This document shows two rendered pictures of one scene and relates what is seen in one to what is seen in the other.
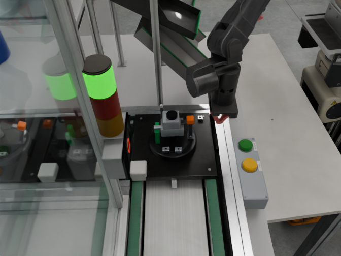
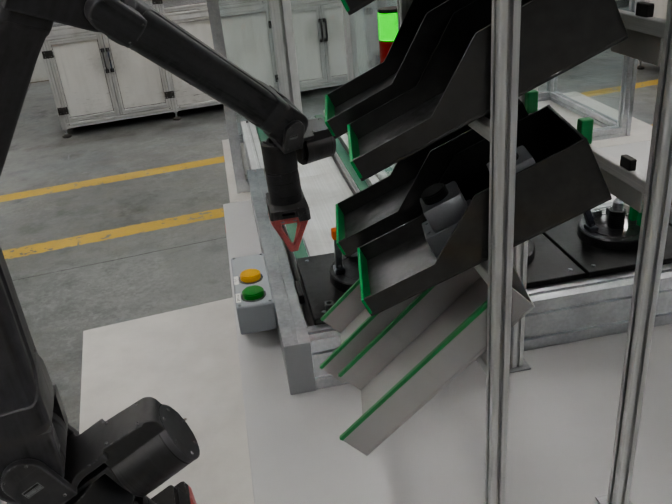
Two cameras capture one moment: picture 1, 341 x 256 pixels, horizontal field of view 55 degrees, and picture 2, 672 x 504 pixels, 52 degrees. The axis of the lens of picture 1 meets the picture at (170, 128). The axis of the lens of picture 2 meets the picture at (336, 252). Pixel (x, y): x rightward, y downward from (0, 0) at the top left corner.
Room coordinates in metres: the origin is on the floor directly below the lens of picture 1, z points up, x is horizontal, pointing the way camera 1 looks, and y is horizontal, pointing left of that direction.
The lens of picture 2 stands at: (1.72, -0.23, 1.60)
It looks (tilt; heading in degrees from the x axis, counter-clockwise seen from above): 27 degrees down; 171
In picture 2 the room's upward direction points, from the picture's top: 6 degrees counter-clockwise
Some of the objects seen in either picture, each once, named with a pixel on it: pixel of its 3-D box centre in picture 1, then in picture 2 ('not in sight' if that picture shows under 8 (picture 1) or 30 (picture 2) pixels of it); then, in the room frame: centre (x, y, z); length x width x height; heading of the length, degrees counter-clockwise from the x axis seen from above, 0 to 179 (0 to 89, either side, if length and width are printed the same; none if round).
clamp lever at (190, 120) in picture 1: (187, 127); (342, 247); (0.60, -0.05, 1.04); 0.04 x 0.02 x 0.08; 89
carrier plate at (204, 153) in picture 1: (173, 144); (367, 280); (0.60, -0.01, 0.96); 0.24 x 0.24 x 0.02; 89
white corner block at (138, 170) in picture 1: (138, 170); not in sight; (0.51, 0.09, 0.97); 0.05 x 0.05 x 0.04; 89
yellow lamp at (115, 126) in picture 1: (109, 119); not in sight; (0.42, 0.11, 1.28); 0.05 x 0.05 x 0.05
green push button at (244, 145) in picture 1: (245, 146); (253, 294); (0.59, -0.22, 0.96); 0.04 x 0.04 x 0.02
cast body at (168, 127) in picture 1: (168, 122); not in sight; (0.60, 0.00, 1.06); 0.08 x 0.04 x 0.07; 90
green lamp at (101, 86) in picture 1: (99, 77); (391, 25); (0.42, 0.11, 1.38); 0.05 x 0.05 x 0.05
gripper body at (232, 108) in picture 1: (224, 93); (284, 189); (0.60, -0.14, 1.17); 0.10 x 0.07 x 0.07; 179
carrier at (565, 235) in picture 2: not in sight; (617, 215); (0.61, 0.49, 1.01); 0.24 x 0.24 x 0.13; 89
